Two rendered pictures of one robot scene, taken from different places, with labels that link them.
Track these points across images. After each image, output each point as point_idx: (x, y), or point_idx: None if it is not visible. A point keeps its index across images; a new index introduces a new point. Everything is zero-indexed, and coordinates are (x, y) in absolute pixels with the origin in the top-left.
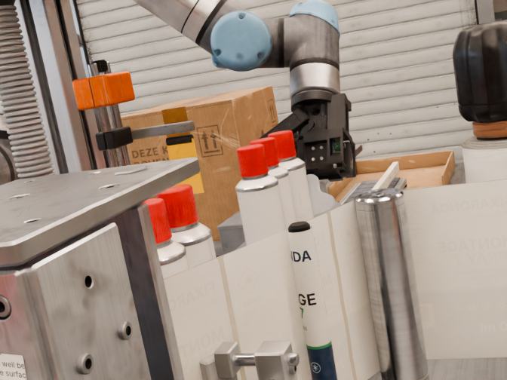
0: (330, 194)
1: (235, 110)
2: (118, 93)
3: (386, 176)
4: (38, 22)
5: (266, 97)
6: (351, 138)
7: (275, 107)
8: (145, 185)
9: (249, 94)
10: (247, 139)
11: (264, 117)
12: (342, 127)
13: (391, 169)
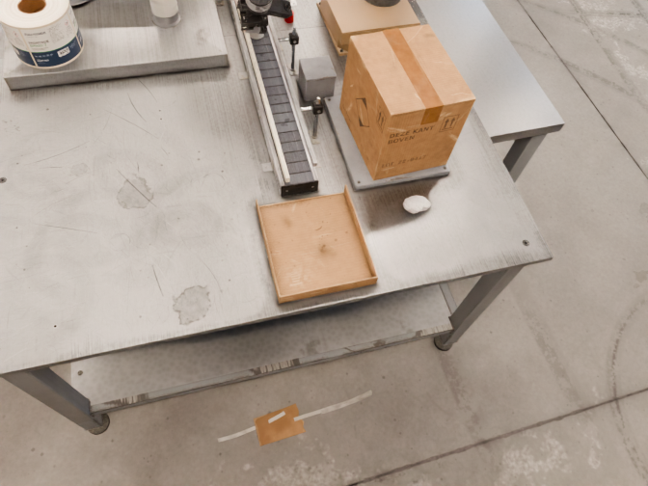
0: (344, 190)
1: (349, 43)
2: None
3: (274, 136)
4: None
5: (379, 102)
6: (240, 15)
7: (385, 125)
8: None
9: (364, 64)
10: (351, 71)
11: (370, 101)
12: (237, 0)
13: (280, 155)
